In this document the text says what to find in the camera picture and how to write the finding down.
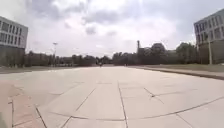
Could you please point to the pale stone slab plaza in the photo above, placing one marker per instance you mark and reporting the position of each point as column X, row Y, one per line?
column 110, row 76

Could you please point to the row of dark trees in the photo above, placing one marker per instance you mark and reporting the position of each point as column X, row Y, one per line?
column 83, row 61

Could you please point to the tall lamp pole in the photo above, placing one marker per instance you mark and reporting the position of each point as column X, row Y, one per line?
column 55, row 51

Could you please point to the grass strip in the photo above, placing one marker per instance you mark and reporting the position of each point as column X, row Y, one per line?
column 196, row 67

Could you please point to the pale pole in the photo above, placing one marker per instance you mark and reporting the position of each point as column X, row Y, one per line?
column 210, row 50

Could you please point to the pale building with window grid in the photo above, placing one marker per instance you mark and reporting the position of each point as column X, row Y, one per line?
column 11, row 35

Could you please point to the grey building with large windows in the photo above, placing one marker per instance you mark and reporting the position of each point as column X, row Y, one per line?
column 211, row 30

